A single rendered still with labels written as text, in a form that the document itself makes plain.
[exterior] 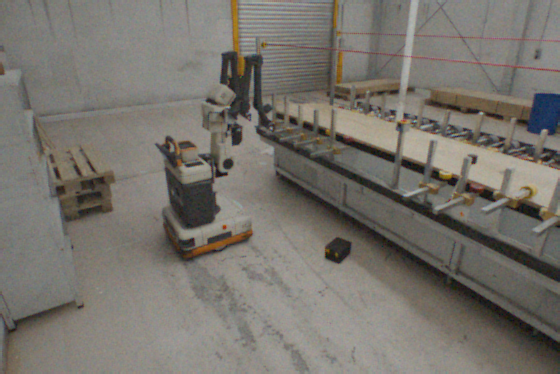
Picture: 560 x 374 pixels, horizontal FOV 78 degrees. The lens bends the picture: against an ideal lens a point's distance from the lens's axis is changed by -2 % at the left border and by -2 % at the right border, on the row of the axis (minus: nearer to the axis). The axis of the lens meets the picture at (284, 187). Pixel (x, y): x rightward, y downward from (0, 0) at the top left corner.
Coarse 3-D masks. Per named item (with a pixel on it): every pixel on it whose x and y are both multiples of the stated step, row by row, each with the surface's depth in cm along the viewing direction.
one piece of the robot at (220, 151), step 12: (204, 108) 293; (216, 108) 280; (228, 108) 283; (204, 120) 297; (216, 120) 284; (216, 132) 295; (216, 144) 302; (228, 144) 303; (216, 156) 306; (228, 156) 305; (228, 168) 309
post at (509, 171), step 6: (510, 168) 191; (504, 174) 194; (510, 174) 191; (504, 180) 195; (510, 180) 193; (504, 186) 196; (504, 192) 196; (498, 210) 201; (498, 216) 202; (492, 222) 206; (498, 222) 205; (492, 228) 207
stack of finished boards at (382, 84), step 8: (376, 80) 1056; (384, 80) 1057; (392, 80) 1058; (400, 80) 1061; (336, 88) 964; (344, 88) 939; (360, 88) 940; (368, 88) 957; (376, 88) 974; (384, 88) 993; (392, 88) 1012
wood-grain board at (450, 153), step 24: (312, 120) 375; (336, 120) 375; (360, 120) 376; (384, 120) 375; (384, 144) 301; (408, 144) 302; (456, 144) 302; (456, 168) 252; (480, 168) 252; (504, 168) 252; (528, 168) 252; (552, 168) 252; (552, 192) 216
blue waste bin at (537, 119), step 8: (536, 96) 638; (544, 96) 662; (552, 96) 656; (536, 104) 640; (544, 104) 627; (552, 104) 620; (536, 112) 643; (544, 112) 632; (552, 112) 626; (528, 120) 665; (536, 120) 646; (544, 120) 636; (552, 120) 632; (528, 128) 665; (536, 128) 649; (544, 128) 641; (552, 128) 639
